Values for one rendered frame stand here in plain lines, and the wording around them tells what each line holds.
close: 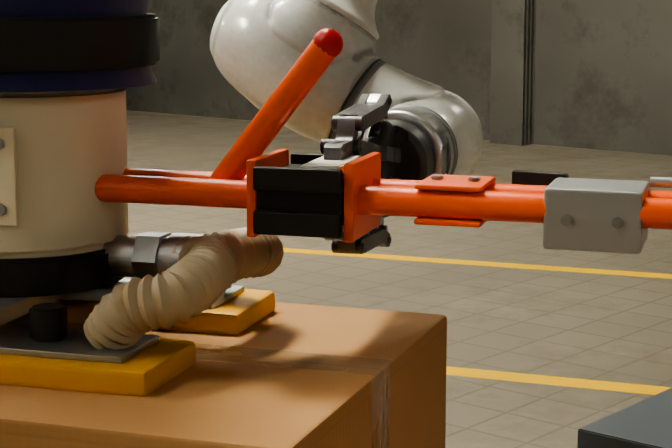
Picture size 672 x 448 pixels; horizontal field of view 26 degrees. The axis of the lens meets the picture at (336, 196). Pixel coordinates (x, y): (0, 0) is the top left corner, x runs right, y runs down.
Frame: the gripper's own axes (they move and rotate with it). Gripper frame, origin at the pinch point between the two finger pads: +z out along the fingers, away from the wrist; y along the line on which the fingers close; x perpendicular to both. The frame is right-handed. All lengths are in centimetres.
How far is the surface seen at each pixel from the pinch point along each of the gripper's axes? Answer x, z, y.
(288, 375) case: 1.5, 6.2, 12.8
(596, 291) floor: 30, -478, 114
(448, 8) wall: 214, -1049, 16
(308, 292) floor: 142, -443, 113
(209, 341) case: 11.0, -1.8, 12.9
